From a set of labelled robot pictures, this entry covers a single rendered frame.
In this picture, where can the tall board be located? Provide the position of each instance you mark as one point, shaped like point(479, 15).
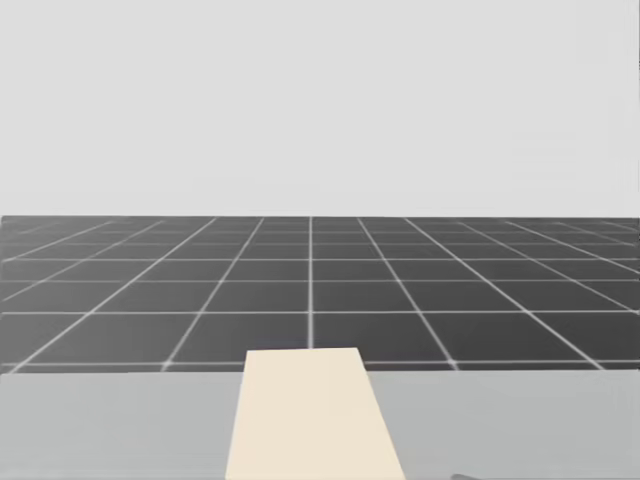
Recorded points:
point(312, 415)

